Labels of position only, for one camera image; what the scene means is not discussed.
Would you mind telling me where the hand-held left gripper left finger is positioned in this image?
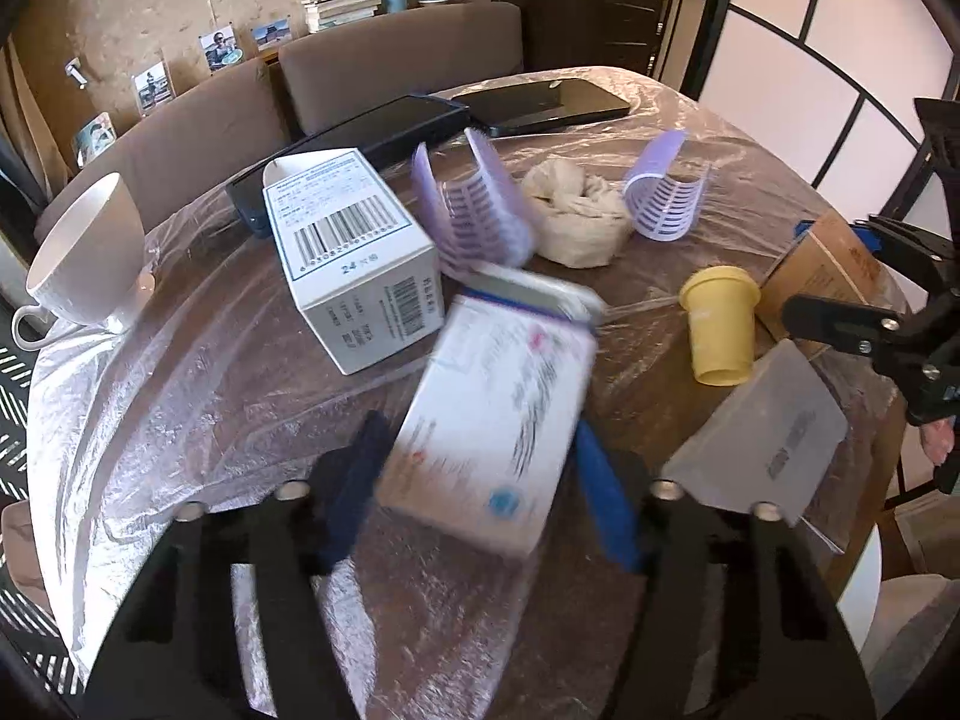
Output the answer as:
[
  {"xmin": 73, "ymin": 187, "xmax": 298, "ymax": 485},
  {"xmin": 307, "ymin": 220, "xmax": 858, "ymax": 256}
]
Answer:
[{"xmin": 79, "ymin": 411, "xmax": 395, "ymax": 720}]

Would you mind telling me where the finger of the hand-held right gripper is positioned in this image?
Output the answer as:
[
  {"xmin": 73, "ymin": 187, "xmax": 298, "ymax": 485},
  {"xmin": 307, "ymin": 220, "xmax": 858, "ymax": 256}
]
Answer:
[
  {"xmin": 851, "ymin": 216, "xmax": 942, "ymax": 293},
  {"xmin": 784, "ymin": 295, "xmax": 925, "ymax": 361}
]

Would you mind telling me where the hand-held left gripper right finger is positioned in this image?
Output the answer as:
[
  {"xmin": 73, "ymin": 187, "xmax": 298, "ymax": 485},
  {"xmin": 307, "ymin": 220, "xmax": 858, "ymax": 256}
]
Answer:
[{"xmin": 574, "ymin": 424, "xmax": 878, "ymax": 720}]

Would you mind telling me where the yellow plastic cup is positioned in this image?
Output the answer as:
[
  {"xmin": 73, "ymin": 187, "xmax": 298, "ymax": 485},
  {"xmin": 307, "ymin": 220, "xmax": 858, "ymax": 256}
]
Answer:
[{"xmin": 679, "ymin": 265, "xmax": 761, "ymax": 387}]

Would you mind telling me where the white printed paper pack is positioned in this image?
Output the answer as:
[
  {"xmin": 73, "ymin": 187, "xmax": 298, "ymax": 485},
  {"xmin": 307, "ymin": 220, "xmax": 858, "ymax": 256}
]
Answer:
[{"xmin": 375, "ymin": 264, "xmax": 608, "ymax": 557}]

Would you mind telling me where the beige cloth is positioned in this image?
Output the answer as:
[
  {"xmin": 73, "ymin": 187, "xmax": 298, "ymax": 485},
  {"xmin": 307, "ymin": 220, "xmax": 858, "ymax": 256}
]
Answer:
[{"xmin": 521, "ymin": 157, "xmax": 635, "ymax": 269}]

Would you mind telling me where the person's right hand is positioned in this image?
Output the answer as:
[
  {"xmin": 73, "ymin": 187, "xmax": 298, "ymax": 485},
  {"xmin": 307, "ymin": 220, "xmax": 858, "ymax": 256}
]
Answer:
[{"xmin": 921, "ymin": 420, "xmax": 957, "ymax": 466}]

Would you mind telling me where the brown cardboard box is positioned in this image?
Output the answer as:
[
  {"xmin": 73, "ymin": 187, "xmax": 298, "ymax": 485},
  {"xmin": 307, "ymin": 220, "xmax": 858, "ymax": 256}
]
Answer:
[{"xmin": 757, "ymin": 210, "xmax": 912, "ymax": 361}]

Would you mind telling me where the grey flat packet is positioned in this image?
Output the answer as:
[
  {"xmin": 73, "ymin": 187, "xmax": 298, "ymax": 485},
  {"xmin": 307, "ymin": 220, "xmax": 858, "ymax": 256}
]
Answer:
[{"xmin": 664, "ymin": 339, "xmax": 848, "ymax": 527}]

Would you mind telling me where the white panelled sliding door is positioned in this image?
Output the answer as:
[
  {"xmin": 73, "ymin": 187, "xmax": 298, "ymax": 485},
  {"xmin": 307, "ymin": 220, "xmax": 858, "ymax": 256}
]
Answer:
[{"xmin": 652, "ymin": 0, "xmax": 960, "ymax": 226}]

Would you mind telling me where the purple slotted plastic piece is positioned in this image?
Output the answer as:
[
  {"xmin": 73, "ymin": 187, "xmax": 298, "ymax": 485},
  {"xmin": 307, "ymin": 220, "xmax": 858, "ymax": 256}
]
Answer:
[
  {"xmin": 411, "ymin": 127, "xmax": 537, "ymax": 280},
  {"xmin": 622, "ymin": 130, "xmax": 712, "ymax": 242}
]

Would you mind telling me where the beige fabric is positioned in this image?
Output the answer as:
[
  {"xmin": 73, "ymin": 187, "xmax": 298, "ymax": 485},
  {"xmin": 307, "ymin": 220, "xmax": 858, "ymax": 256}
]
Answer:
[{"xmin": 862, "ymin": 576, "xmax": 960, "ymax": 691}]

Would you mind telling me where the white barcode box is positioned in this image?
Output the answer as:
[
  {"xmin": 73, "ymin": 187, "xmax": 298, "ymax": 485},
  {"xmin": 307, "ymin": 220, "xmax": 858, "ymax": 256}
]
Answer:
[{"xmin": 262, "ymin": 150, "xmax": 445, "ymax": 376}]

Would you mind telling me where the patterned window grille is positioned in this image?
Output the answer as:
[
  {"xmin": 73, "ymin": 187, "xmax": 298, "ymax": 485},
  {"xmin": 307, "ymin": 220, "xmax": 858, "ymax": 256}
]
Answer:
[{"xmin": 0, "ymin": 345, "xmax": 76, "ymax": 691}]

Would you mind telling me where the white porcelain cup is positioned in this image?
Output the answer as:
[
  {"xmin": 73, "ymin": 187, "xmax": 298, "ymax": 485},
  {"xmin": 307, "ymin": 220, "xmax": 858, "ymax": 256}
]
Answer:
[{"xmin": 11, "ymin": 172, "xmax": 156, "ymax": 350}]

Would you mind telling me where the black glossy tablet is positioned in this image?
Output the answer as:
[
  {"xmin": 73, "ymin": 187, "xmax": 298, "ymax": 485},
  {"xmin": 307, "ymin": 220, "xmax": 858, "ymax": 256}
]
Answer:
[{"xmin": 450, "ymin": 77, "xmax": 632, "ymax": 138}]

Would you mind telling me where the dark blue cased tablet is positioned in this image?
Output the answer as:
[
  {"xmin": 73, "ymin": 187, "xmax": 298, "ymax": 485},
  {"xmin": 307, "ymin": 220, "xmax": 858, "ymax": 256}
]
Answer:
[{"xmin": 225, "ymin": 95, "xmax": 470, "ymax": 239}]

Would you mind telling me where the brown sofa back cushion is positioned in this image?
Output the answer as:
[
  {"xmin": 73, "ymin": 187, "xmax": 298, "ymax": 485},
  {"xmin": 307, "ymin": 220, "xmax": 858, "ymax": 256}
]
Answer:
[
  {"xmin": 34, "ymin": 56, "xmax": 293, "ymax": 241},
  {"xmin": 279, "ymin": 1, "xmax": 524, "ymax": 137}
]

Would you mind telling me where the dark wooden cabinet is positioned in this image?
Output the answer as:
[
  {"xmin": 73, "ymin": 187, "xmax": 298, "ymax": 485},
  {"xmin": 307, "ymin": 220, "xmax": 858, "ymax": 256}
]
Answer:
[{"xmin": 491, "ymin": 0, "xmax": 672, "ymax": 76}]

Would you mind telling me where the stack of books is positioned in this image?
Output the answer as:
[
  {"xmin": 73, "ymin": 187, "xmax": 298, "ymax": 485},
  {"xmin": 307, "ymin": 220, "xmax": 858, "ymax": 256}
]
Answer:
[{"xmin": 302, "ymin": 0, "xmax": 387, "ymax": 35}]

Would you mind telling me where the beige curtain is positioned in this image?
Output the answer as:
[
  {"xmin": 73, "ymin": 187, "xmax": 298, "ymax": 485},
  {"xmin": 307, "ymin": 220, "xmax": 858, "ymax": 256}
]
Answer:
[{"xmin": 0, "ymin": 37, "xmax": 53, "ymax": 203}]

